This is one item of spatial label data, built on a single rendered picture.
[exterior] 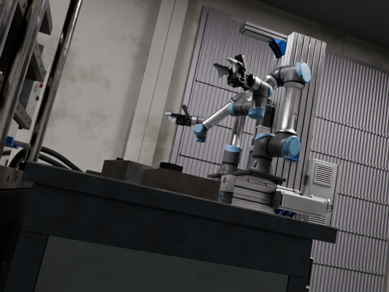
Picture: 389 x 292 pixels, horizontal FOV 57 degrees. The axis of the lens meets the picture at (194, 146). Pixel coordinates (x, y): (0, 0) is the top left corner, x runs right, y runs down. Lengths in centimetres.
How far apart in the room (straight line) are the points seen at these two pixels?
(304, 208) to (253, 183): 29
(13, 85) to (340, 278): 452
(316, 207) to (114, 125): 264
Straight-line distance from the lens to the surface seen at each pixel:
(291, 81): 207
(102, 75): 420
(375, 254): 539
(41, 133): 195
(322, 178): 237
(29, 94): 210
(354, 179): 516
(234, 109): 191
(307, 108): 244
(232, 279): 84
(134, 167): 144
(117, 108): 412
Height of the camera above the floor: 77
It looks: 10 degrees up
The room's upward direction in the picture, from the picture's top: 12 degrees clockwise
